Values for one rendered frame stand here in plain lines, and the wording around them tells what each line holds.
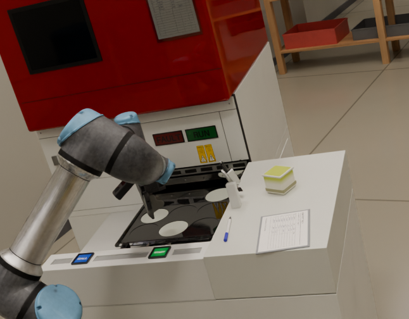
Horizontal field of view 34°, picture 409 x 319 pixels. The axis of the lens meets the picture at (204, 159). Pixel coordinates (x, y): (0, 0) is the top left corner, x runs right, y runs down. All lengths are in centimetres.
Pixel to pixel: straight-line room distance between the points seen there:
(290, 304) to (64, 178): 74
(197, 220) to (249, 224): 30
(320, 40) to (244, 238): 487
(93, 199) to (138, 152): 116
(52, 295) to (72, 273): 46
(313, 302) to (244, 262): 22
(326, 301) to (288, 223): 24
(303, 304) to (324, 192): 37
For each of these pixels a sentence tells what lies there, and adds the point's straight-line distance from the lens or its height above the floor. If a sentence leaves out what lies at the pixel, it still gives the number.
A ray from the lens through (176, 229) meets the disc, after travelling 224.
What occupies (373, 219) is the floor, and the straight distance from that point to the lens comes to 388.
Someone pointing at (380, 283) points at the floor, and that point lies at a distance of 335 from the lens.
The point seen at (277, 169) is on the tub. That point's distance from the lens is 215.
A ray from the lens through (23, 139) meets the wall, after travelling 449.
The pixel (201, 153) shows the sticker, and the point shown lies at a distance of 247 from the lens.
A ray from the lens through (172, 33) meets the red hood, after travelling 228.
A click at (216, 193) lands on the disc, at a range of 241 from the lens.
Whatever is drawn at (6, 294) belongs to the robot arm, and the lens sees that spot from 167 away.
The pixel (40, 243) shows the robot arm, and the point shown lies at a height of 124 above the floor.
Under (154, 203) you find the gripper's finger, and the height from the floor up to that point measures 102.
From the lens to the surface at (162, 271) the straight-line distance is 198.
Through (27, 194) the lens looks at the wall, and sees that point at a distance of 451.
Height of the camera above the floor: 190
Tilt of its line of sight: 21 degrees down
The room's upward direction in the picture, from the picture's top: 15 degrees counter-clockwise
